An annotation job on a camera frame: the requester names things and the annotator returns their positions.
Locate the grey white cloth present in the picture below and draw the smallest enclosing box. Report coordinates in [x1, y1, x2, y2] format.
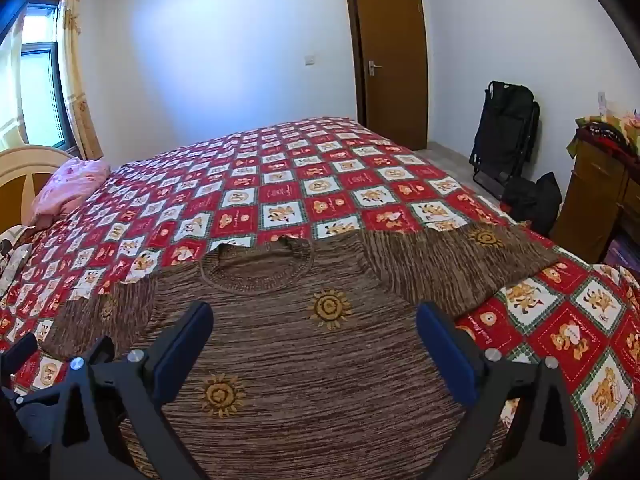
[0, 225, 33, 296]

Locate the pink pillow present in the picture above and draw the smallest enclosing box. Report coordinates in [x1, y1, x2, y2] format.
[31, 157, 111, 226]

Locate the yellow patterned curtain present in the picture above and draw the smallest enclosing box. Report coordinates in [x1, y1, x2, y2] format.
[55, 0, 104, 161]

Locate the pile of colourful clothes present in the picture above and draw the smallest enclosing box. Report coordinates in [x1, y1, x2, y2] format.
[566, 109, 640, 161]

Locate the red checkered printed blanket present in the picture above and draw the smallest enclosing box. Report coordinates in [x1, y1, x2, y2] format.
[0, 116, 640, 480]

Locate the black suitcase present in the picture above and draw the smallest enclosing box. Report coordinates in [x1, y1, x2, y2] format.
[469, 80, 541, 198]

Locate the wooden cabinet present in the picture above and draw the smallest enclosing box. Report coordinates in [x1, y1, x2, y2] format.
[550, 137, 640, 266]

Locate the purple box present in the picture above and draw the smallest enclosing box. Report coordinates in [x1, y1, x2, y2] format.
[604, 234, 640, 271]

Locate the brown wooden door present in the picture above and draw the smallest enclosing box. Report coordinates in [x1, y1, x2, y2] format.
[343, 0, 430, 152]

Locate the window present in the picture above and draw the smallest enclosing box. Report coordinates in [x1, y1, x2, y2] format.
[0, 2, 81, 153]

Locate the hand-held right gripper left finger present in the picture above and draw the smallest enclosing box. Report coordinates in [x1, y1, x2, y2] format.
[47, 301, 216, 480]

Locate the black bag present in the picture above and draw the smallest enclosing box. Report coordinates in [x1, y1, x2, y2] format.
[500, 171, 563, 238]

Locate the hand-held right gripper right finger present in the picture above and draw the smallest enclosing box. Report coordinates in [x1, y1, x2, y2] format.
[416, 301, 594, 480]

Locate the brown knit sweater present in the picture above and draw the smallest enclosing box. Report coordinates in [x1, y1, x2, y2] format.
[42, 225, 561, 480]

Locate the cream wooden headboard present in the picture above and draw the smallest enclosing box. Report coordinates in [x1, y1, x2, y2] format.
[0, 144, 73, 236]

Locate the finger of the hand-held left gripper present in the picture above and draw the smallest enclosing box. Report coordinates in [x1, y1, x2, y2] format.
[0, 387, 68, 480]
[0, 332, 39, 392]

